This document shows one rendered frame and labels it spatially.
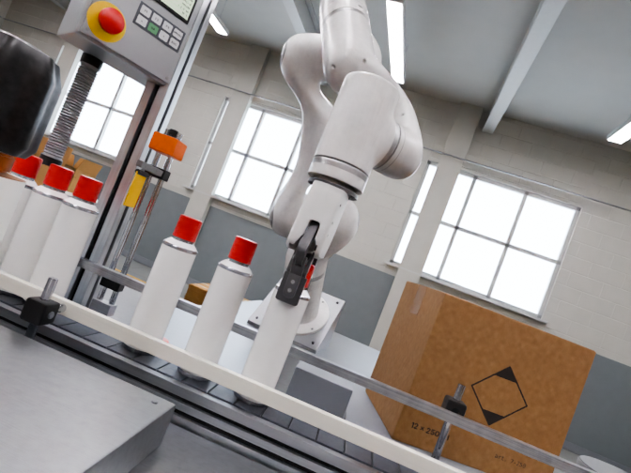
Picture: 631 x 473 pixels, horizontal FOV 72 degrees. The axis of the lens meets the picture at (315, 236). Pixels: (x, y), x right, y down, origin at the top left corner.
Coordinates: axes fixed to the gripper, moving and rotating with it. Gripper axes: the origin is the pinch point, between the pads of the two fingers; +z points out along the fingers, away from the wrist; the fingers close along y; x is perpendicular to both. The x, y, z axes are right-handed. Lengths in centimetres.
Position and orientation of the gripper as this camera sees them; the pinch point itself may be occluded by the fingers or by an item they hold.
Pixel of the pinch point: (294, 289)
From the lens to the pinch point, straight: 62.0
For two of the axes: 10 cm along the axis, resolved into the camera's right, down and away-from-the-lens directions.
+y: -1.0, -0.8, -9.9
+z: -3.6, 9.3, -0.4
